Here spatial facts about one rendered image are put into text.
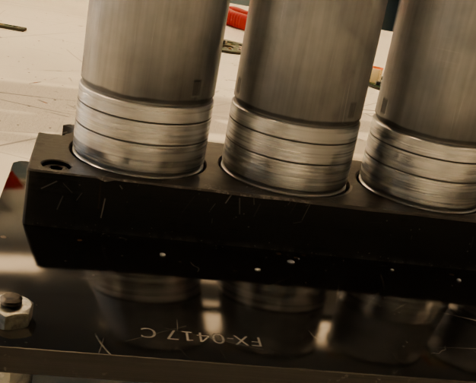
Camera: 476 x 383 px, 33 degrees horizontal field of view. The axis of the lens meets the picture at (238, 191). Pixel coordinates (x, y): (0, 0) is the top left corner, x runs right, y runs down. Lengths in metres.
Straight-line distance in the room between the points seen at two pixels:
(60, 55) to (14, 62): 0.03
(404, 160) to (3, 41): 0.22
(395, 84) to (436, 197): 0.02
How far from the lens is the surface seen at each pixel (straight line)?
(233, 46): 0.41
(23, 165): 0.17
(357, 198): 0.15
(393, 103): 0.15
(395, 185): 0.15
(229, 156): 0.15
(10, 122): 0.24
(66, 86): 0.29
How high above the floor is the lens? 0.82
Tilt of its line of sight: 19 degrees down
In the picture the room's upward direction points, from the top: 10 degrees clockwise
